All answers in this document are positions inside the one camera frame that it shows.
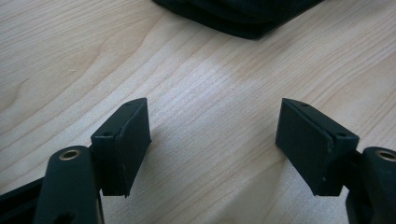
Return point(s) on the black button-up shirt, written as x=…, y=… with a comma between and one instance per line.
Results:
x=236, y=15

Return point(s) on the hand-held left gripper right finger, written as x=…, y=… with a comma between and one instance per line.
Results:
x=311, y=146

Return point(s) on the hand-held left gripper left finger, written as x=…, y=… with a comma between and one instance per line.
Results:
x=124, y=149

